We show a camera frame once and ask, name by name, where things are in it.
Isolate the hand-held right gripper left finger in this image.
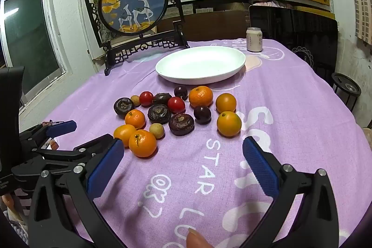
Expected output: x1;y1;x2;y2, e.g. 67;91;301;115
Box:
27;138;125;248

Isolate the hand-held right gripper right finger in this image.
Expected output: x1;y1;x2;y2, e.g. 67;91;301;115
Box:
242;136;339;248

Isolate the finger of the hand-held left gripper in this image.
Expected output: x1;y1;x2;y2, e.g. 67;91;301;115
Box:
36;133;115;164
27;119;78;147

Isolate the small orange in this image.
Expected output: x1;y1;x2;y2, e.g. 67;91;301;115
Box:
125;109;146;129
113;124;137;147
128;129;157;158
215;93;237;114
216;111;242;137

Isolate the red cherry tomato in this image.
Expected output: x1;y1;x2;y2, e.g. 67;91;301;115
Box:
139;91;154;107
168;97;186;114

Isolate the dark purple plum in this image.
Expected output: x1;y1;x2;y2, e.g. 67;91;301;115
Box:
174;86;188;100
193;105;212;124

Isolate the large mandarin orange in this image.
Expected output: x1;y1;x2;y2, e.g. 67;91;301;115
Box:
189;86;214;108

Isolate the white oval plate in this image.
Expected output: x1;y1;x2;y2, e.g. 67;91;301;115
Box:
155;46;247;85

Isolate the person's left hand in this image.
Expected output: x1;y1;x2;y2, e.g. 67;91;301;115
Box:
0;193;24;222

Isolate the person's right hand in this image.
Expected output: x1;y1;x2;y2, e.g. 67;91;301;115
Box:
186;230;214;248

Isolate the purple printed tablecloth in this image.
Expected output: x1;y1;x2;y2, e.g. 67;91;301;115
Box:
19;38;372;248

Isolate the white framed window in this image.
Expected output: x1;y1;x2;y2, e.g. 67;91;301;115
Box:
0;0;69;105

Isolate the black round stool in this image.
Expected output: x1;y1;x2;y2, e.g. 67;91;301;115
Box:
331;72;362;112

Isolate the pale drink can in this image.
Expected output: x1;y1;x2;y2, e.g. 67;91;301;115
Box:
246;27;263;53

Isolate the round deer painting table screen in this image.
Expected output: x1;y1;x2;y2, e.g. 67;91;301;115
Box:
83;0;191;76

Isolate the brown wooden board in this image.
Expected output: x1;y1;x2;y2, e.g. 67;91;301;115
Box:
157;10;250;42

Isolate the checkered hanging cloth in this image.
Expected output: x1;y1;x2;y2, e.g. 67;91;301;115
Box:
344;0;372;46

